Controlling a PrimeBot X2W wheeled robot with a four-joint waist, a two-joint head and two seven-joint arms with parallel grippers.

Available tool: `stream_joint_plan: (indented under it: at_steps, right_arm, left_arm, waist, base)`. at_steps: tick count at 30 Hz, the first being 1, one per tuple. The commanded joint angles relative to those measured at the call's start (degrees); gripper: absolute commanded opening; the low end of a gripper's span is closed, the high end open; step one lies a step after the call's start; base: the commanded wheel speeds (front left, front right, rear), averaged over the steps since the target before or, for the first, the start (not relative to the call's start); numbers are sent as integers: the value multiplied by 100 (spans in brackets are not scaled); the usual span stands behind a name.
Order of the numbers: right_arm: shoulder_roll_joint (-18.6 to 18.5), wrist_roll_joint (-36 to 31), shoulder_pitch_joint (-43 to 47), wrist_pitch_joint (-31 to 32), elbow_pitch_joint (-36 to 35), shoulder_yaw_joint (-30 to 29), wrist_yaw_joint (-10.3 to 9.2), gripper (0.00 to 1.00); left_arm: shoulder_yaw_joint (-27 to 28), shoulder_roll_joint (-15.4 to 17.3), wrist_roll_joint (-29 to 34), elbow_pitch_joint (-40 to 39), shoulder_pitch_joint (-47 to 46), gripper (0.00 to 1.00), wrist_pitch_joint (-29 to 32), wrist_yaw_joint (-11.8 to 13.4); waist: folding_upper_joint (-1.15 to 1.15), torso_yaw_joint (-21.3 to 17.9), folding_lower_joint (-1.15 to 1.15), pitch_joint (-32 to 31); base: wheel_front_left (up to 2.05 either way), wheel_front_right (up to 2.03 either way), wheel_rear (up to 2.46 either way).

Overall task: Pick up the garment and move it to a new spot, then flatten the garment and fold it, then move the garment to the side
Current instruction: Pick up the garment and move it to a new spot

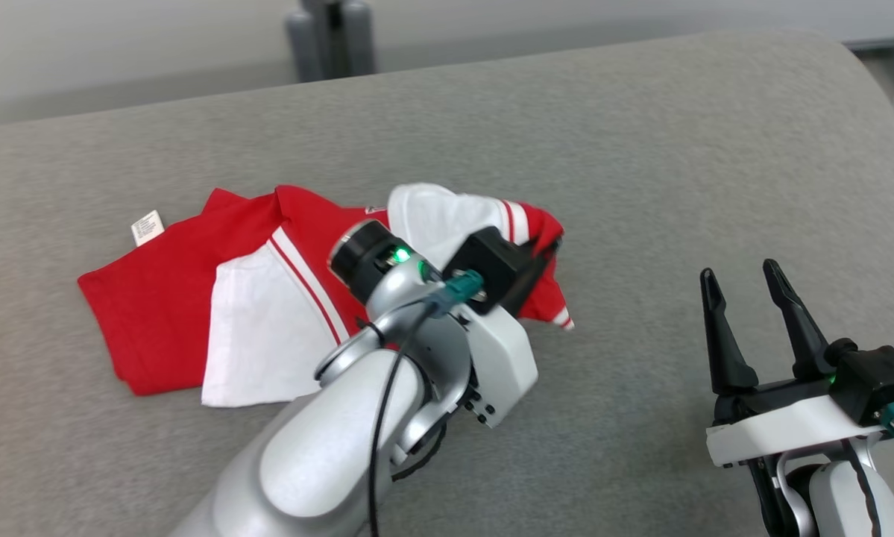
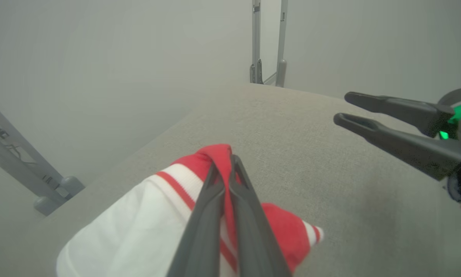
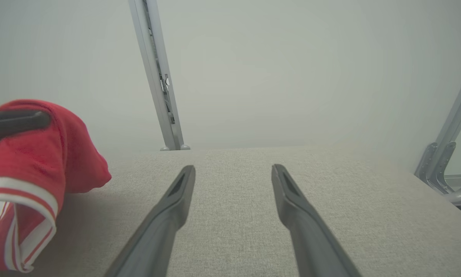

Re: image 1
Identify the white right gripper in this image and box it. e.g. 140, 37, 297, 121
700, 259, 894, 469

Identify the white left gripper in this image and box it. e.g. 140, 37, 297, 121
458, 237, 563, 430

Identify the red and white jersey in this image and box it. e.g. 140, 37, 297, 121
78, 183, 576, 409

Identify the teal left camera cable connector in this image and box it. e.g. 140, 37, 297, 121
424, 270, 486, 318

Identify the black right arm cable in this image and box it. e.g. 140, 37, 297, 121
842, 440, 884, 537

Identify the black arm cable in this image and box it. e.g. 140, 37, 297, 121
842, 440, 884, 537
368, 302, 436, 537

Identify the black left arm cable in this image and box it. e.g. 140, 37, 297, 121
368, 302, 436, 537

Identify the grey metal post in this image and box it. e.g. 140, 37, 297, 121
284, 0, 379, 83

